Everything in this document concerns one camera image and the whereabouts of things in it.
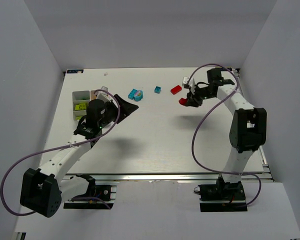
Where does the aluminium table front rail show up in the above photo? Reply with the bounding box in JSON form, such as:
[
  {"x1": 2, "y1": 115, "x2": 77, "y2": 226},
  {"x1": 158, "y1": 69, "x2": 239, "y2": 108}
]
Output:
[{"x1": 62, "y1": 171, "x2": 275, "y2": 182}]

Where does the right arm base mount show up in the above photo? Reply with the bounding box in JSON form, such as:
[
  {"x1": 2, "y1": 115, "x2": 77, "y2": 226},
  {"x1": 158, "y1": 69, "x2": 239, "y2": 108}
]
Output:
[{"x1": 193, "y1": 184, "x2": 248, "y2": 213}]

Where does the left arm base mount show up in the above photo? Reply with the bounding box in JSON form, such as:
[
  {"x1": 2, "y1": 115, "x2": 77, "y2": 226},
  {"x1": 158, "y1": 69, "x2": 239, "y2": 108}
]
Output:
[{"x1": 60, "y1": 174, "x2": 117, "y2": 210}]

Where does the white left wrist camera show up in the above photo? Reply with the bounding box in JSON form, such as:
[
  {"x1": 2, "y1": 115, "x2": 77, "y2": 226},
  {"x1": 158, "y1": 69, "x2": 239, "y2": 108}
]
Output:
[{"x1": 92, "y1": 86, "x2": 110, "y2": 102}]

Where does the red lego brick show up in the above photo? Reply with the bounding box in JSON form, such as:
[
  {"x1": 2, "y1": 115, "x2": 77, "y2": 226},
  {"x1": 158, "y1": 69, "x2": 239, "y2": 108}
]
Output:
[
  {"x1": 178, "y1": 98, "x2": 188, "y2": 106},
  {"x1": 170, "y1": 85, "x2": 182, "y2": 95}
]

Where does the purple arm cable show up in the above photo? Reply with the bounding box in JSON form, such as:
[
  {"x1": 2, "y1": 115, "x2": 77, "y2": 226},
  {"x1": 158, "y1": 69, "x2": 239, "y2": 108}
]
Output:
[
  {"x1": 0, "y1": 89, "x2": 122, "y2": 216},
  {"x1": 188, "y1": 63, "x2": 263, "y2": 207}
]

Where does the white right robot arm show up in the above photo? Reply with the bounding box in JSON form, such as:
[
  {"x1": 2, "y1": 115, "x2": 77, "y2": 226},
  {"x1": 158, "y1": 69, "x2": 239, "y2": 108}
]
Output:
[{"x1": 179, "y1": 67, "x2": 267, "y2": 184}]

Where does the white compartment container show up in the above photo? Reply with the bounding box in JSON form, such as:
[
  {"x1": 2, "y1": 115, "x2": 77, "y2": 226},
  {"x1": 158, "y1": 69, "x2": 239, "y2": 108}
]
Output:
[{"x1": 72, "y1": 90, "x2": 110, "y2": 122}]

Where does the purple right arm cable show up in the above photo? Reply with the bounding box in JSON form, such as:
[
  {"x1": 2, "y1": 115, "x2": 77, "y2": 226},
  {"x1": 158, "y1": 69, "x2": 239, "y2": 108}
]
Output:
[{"x1": 188, "y1": 63, "x2": 263, "y2": 207}]

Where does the red lego brick top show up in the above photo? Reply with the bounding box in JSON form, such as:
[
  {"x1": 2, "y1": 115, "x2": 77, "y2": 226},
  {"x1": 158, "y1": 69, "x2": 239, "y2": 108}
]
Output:
[{"x1": 170, "y1": 85, "x2": 182, "y2": 95}]

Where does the blue label left corner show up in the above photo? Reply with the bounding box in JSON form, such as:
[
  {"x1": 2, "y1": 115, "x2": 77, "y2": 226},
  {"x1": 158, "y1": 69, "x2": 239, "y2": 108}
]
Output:
[{"x1": 66, "y1": 69, "x2": 84, "y2": 74}]

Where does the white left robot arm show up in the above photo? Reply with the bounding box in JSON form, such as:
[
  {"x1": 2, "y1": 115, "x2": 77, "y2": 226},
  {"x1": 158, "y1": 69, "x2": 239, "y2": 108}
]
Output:
[{"x1": 20, "y1": 94, "x2": 139, "y2": 218}]

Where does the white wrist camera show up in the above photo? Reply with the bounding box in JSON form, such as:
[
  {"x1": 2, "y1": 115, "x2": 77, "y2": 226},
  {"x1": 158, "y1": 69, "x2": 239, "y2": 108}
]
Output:
[
  {"x1": 182, "y1": 76, "x2": 196, "y2": 94},
  {"x1": 92, "y1": 86, "x2": 110, "y2": 102}
]

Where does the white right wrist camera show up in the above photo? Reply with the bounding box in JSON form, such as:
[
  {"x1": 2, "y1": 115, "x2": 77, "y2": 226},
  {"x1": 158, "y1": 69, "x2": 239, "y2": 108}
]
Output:
[{"x1": 182, "y1": 76, "x2": 196, "y2": 94}]

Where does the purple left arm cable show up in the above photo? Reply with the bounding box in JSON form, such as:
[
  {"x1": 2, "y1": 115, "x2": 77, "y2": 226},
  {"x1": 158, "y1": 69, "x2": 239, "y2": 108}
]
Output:
[{"x1": 0, "y1": 89, "x2": 122, "y2": 216}]

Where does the blue long lego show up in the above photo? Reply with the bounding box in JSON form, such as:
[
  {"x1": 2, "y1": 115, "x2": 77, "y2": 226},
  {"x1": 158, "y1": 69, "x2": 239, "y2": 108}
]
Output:
[{"x1": 128, "y1": 88, "x2": 138, "y2": 100}]

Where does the lime rounded lego brick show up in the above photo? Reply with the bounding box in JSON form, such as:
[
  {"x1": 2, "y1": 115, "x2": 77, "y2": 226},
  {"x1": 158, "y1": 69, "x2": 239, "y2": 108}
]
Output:
[{"x1": 74, "y1": 103, "x2": 87, "y2": 111}]

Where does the teal small lego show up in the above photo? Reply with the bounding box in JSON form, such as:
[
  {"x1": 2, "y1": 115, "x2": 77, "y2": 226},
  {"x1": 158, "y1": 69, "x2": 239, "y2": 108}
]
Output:
[{"x1": 154, "y1": 86, "x2": 162, "y2": 94}]

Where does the teal printed round lego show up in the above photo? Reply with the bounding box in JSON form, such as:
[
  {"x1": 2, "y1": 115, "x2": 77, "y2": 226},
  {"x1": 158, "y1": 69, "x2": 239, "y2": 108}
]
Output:
[{"x1": 134, "y1": 90, "x2": 143, "y2": 102}]

